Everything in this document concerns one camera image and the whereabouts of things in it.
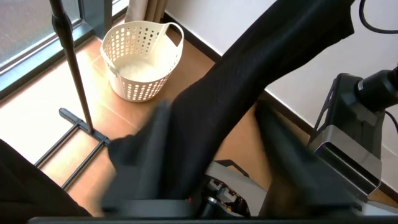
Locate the beige curtain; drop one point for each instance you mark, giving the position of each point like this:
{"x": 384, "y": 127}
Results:
{"x": 146, "y": 9}

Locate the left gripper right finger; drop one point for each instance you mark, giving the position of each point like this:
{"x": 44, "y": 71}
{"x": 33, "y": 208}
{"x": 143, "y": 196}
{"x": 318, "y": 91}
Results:
{"x": 311, "y": 193}

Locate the white laundry basket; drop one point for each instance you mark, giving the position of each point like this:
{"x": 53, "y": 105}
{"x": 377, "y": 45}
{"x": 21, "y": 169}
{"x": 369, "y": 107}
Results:
{"x": 140, "y": 90}

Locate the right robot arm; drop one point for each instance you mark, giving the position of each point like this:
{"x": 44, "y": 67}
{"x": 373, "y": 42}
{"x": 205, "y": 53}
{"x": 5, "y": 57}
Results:
{"x": 379, "y": 90}

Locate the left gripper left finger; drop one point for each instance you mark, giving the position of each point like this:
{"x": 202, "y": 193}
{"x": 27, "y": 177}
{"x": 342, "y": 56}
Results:
{"x": 143, "y": 186}

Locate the black clothes rack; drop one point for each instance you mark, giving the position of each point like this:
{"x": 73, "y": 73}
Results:
{"x": 66, "y": 40}

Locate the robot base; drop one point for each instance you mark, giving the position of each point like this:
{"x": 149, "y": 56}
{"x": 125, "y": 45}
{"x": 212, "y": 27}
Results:
{"x": 348, "y": 149}

